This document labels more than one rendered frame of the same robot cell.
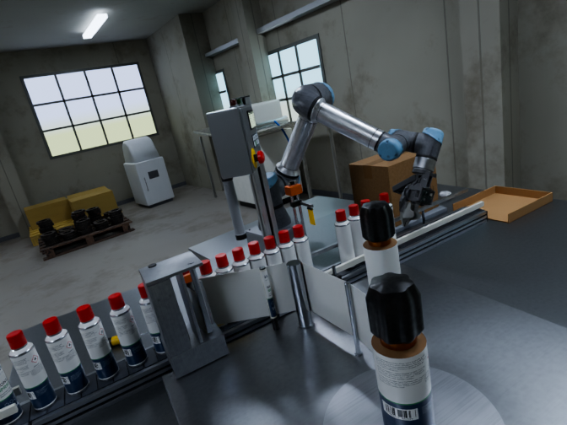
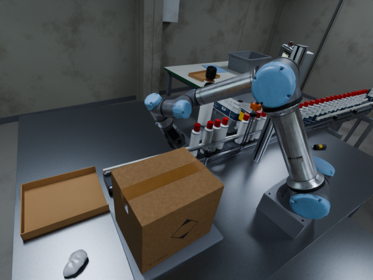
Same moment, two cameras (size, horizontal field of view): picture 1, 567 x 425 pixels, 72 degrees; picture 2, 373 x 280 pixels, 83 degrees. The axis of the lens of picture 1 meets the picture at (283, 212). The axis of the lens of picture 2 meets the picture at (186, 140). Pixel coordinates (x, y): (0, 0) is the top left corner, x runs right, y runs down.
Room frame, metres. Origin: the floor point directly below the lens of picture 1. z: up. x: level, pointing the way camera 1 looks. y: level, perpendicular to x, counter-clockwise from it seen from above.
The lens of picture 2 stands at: (2.23, -0.58, 1.62)
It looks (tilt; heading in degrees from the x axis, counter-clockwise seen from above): 34 degrees down; 169
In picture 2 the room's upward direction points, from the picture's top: 9 degrees clockwise
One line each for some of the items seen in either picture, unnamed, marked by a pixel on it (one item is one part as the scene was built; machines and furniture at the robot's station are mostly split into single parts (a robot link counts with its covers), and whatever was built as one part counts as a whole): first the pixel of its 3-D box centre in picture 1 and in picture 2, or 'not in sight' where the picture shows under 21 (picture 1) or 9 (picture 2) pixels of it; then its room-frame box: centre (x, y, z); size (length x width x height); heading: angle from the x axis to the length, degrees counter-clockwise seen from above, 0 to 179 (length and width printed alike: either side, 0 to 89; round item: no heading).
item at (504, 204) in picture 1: (501, 202); (65, 197); (1.58, -0.94, 0.85); 0.30 x 0.26 x 0.04; 115
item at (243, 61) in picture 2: not in sight; (248, 62); (-0.92, 0.77, 0.91); 0.60 x 0.40 x 0.22; 126
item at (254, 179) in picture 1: (262, 198); (275, 112); (1.27, 0.06, 1.16); 0.04 x 0.04 x 0.67; 25
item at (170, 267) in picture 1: (170, 266); not in sight; (0.89, 0.30, 1.14); 0.14 x 0.11 x 0.01; 115
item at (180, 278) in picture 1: (183, 311); not in sight; (0.89, 0.30, 1.01); 0.14 x 0.13 x 0.26; 115
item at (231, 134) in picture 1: (237, 140); (288, 68); (1.19, 0.09, 1.38); 0.17 x 0.10 x 0.19; 170
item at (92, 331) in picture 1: (96, 341); (301, 114); (0.88, 0.53, 0.98); 0.05 x 0.05 x 0.20
